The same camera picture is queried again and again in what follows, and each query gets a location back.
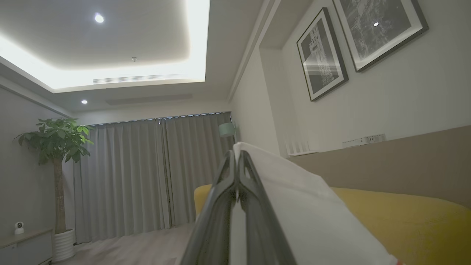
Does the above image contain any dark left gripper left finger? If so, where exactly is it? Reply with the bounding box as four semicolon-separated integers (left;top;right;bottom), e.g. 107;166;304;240
180;150;238;265

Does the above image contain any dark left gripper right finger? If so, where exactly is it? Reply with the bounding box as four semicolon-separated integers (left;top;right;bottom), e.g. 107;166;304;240
238;150;297;265

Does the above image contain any red garment with white stripe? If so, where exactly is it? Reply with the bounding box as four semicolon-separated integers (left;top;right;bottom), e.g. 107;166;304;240
230;142;400;265

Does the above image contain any small yellow sofa end backrest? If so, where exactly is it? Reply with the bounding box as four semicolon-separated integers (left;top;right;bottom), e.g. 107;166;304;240
194;184;213;217

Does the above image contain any grey pleated curtain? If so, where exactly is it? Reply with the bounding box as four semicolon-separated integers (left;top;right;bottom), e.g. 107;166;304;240
161;112;236;227
74;119;165;243

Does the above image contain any pale green lamp shade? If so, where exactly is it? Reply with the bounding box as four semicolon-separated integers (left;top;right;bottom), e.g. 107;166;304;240
218;122;238;138

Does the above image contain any large yellow sofa backrest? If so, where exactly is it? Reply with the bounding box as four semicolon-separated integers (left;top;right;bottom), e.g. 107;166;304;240
330;187;471;265

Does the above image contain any white ceiling air vent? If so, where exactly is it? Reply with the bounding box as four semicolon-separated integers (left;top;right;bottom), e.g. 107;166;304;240
93;74;188;85

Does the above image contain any white ribbed plant pot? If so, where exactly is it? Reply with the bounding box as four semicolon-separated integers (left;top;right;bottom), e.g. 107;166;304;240
53;229;76;262

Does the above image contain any green leafy indoor tree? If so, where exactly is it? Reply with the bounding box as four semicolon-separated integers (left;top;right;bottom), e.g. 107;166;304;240
14;117;95;236

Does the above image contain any narrow black framed building photo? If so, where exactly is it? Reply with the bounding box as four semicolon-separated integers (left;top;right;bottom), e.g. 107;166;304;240
296;7;349;102

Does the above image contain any low grey sideboard cabinet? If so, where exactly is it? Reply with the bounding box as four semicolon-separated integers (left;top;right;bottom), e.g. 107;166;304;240
0;228;54;265

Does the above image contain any wide black framed city photo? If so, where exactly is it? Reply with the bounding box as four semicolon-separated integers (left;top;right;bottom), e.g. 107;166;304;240
332;0;430;73

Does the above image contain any white ribbed wall device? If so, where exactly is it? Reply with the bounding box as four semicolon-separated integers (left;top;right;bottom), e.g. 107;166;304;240
285;140;319;157

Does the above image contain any white wall socket strip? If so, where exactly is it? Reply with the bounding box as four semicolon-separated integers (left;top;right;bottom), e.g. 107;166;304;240
342;134;386;149

